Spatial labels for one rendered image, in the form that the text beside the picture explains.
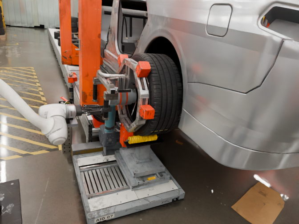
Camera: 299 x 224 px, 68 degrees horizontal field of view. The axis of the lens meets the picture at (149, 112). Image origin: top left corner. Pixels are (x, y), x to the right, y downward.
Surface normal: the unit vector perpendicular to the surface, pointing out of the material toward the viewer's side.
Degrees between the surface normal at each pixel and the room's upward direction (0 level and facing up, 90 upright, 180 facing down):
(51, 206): 0
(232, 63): 90
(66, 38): 90
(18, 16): 90
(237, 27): 90
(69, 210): 0
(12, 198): 0
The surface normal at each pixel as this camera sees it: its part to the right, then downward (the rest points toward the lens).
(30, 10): 0.49, 0.41
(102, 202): 0.11, -0.91
